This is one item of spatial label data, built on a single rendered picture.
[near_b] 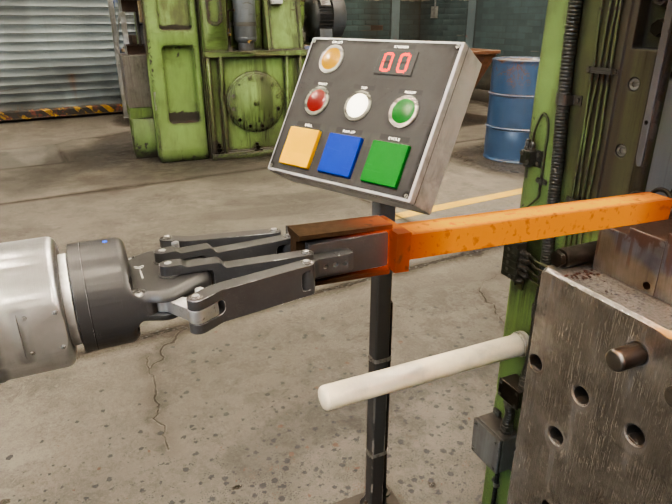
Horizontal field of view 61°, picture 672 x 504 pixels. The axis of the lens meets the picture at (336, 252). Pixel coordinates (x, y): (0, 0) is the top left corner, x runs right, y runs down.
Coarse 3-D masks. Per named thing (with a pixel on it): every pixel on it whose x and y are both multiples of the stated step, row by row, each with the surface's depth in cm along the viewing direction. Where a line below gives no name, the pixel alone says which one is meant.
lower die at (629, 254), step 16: (640, 224) 77; (656, 224) 74; (608, 240) 76; (624, 240) 74; (640, 240) 71; (656, 240) 69; (608, 256) 76; (624, 256) 74; (640, 256) 72; (656, 256) 70; (608, 272) 77; (624, 272) 74; (640, 272) 72; (656, 272) 70; (640, 288) 73; (656, 288) 70
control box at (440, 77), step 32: (320, 64) 110; (352, 64) 106; (384, 64) 101; (416, 64) 97; (448, 64) 94; (480, 64) 98; (352, 96) 104; (384, 96) 100; (416, 96) 96; (448, 96) 93; (288, 128) 112; (320, 128) 107; (352, 128) 102; (384, 128) 98; (416, 128) 94; (448, 128) 96; (416, 160) 93; (448, 160) 98; (352, 192) 103; (384, 192) 95; (416, 192) 93
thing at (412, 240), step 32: (320, 224) 46; (352, 224) 46; (384, 224) 46; (416, 224) 50; (448, 224) 50; (480, 224) 50; (512, 224) 51; (544, 224) 53; (576, 224) 55; (608, 224) 57; (416, 256) 48
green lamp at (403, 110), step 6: (402, 102) 97; (408, 102) 96; (396, 108) 97; (402, 108) 96; (408, 108) 96; (414, 108) 95; (396, 114) 97; (402, 114) 96; (408, 114) 96; (396, 120) 97; (402, 120) 96
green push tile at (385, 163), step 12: (372, 144) 98; (384, 144) 97; (396, 144) 95; (372, 156) 97; (384, 156) 96; (396, 156) 95; (372, 168) 97; (384, 168) 96; (396, 168) 94; (372, 180) 96; (384, 180) 95; (396, 180) 94
